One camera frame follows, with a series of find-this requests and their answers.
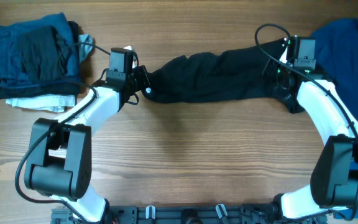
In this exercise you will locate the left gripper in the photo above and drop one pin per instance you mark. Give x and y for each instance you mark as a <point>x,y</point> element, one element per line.
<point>145,83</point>

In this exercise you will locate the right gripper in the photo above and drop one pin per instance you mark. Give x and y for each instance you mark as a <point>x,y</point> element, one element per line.
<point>267,71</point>

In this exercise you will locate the black polo shirt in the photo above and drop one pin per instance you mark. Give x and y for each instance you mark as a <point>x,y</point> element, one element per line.
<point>232,75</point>

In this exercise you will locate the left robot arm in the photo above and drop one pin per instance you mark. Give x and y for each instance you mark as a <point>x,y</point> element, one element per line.
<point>57,164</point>

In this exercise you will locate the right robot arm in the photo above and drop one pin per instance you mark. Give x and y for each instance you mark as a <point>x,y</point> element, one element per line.
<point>333,186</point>

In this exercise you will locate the blue shirt on right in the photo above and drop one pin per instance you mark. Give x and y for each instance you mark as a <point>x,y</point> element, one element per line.
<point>336,50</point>

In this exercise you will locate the folded black garment underneath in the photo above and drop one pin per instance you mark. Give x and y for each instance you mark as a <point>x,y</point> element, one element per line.
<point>62,86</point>

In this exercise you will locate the folded white garment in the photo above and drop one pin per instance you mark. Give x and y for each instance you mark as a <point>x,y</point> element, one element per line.
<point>51,102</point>

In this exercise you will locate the folded black garment on top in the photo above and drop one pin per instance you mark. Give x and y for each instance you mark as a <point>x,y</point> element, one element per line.
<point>42,54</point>

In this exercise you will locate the folded blue garment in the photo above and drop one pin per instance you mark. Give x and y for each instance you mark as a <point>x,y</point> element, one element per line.
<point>11,75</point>

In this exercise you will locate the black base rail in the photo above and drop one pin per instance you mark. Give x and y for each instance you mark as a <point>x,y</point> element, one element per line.
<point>245,214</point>

